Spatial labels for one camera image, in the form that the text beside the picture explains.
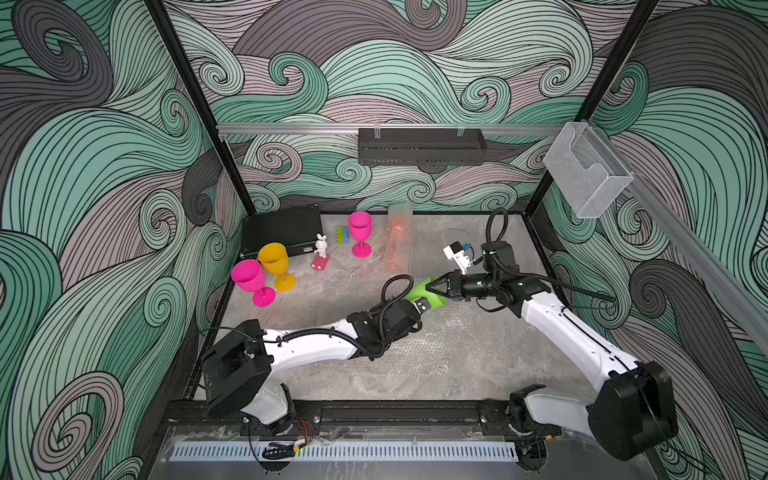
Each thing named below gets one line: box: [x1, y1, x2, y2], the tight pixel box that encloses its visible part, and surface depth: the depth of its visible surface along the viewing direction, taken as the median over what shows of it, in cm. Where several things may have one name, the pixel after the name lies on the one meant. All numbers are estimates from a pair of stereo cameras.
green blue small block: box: [335, 226, 349, 245], surface depth 112 cm
